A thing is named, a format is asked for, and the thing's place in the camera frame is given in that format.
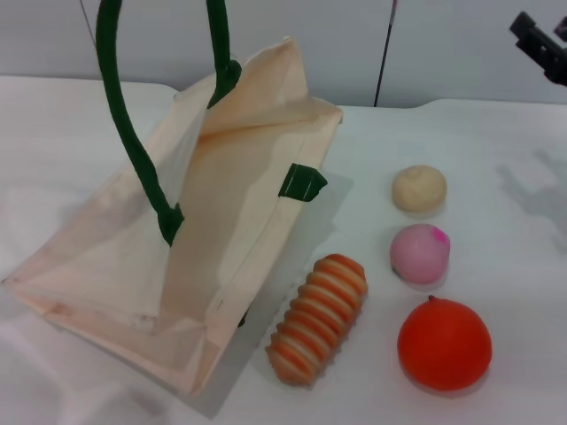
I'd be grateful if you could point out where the cream handbag with green handles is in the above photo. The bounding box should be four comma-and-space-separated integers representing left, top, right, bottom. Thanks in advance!
0, 0, 345, 398

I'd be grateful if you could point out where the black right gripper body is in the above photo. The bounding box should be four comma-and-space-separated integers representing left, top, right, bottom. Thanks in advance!
543, 48, 567, 88

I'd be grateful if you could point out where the red orange toy fruit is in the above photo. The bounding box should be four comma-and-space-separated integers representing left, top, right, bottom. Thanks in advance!
396, 295, 493, 393

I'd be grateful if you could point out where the pink toy peach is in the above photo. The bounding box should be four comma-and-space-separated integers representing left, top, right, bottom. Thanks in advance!
389, 223, 453, 285

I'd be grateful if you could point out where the cream round toy bun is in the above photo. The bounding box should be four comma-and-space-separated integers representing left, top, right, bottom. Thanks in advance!
391, 165, 448, 213

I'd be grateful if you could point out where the thin dark background pole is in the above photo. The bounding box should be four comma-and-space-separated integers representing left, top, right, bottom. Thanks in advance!
373, 0, 400, 108

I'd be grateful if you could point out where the orange striped toy bread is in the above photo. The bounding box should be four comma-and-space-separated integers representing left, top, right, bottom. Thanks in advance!
264, 252, 369, 386

